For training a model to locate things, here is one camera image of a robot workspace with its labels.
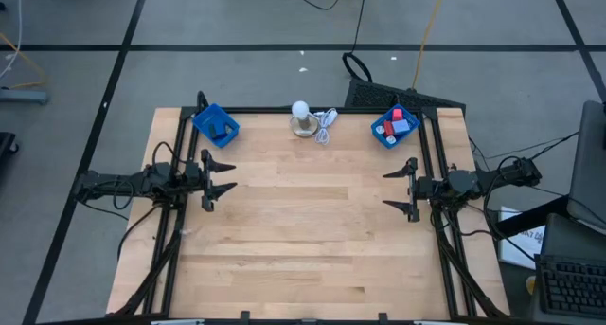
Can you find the black charger block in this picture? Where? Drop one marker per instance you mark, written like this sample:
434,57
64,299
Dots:
215,129

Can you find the white paper sign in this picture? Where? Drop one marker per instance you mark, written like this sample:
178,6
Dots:
525,249

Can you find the small yellow object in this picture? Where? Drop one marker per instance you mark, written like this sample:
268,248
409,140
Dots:
531,284

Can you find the black keyboard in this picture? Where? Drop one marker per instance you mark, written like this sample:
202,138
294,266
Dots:
573,287

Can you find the black desk bar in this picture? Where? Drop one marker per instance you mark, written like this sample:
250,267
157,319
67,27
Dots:
525,223

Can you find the red multiport USB charger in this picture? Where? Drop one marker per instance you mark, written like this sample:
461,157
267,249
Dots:
388,129

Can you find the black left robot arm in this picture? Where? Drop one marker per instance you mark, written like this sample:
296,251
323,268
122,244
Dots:
118,183

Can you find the pink dual USB charger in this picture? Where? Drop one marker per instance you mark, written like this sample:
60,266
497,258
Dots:
397,114

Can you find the grey floor strip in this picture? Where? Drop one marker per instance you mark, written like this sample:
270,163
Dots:
23,95

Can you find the bulb lamp with wooden base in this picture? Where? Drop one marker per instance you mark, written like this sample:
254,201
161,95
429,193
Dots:
303,121

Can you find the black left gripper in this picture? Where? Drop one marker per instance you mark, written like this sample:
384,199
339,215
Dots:
194,175

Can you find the black metal table frame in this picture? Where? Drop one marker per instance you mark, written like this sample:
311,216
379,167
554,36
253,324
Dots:
265,110

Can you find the grey laptop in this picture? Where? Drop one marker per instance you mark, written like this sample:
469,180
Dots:
589,164

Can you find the black mesh panel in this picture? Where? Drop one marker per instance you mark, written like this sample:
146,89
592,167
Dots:
374,96

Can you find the blue plastic bin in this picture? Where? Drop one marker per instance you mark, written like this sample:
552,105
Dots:
408,112
206,121

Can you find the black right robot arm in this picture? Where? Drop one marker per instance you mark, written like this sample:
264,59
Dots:
497,178

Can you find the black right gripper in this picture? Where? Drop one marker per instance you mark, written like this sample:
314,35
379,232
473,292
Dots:
421,187

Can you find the light blue charger block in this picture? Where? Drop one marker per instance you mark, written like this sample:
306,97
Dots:
401,127

